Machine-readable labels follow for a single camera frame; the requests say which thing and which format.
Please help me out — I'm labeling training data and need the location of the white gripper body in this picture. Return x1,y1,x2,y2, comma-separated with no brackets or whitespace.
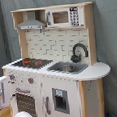
0,76,11,108

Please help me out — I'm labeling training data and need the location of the white oven door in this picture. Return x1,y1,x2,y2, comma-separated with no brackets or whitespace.
10,85,43,117

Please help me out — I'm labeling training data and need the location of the wooden toy kitchen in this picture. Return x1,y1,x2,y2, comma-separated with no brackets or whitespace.
3,2,111,117

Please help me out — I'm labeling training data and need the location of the left red stove knob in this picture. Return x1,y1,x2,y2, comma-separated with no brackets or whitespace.
9,74,15,80

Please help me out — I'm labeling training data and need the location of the red stove knob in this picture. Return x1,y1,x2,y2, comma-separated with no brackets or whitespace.
9,74,15,80
28,78,34,84

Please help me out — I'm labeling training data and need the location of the right red stove knob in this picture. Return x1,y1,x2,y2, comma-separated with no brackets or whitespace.
28,78,34,84

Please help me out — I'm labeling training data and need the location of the black toy stovetop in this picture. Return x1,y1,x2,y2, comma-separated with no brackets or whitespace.
15,58,51,69

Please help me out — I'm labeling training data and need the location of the white cabinet door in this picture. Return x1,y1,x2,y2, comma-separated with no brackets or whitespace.
42,77,80,117

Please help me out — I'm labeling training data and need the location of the grey toy sink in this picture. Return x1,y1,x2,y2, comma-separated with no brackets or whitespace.
48,61,87,74

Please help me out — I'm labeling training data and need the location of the grey range hood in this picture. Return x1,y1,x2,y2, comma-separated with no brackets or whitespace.
17,11,46,30

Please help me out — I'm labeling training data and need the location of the black toy faucet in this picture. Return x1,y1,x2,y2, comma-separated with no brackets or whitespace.
68,42,90,65

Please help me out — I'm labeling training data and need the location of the toy microwave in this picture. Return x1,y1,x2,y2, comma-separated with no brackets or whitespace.
46,7,84,27

